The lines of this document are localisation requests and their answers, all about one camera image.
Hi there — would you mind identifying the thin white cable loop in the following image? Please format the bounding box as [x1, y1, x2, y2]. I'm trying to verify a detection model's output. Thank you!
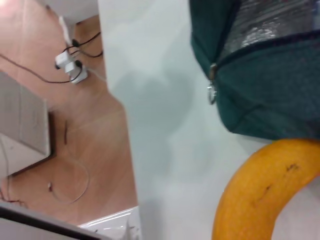
[47, 153, 90, 205]

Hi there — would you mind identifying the white power cord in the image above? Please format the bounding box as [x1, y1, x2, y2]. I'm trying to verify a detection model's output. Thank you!
[58, 14, 73, 50]

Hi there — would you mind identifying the dark teal insulated lunch bag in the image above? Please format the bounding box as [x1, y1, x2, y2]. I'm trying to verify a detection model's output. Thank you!
[188, 0, 320, 141]

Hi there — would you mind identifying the grey cabinet box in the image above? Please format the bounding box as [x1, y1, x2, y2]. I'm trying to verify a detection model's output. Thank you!
[0, 71, 58, 178]

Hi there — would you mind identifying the yellow toy banana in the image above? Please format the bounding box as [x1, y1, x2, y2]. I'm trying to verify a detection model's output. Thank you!
[211, 138, 320, 240]

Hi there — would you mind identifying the clear plastic sheet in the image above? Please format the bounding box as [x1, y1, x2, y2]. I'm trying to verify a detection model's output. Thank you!
[78, 205, 140, 240]

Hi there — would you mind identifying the black power cable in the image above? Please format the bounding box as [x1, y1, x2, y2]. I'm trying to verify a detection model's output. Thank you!
[0, 54, 73, 85]
[71, 30, 102, 49]
[77, 49, 104, 59]

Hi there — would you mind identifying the grey board with black edge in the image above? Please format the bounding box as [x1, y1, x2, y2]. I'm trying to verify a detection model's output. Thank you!
[0, 201, 107, 240]

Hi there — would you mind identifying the white power strip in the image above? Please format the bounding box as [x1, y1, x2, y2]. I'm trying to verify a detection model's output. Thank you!
[54, 48, 89, 85]

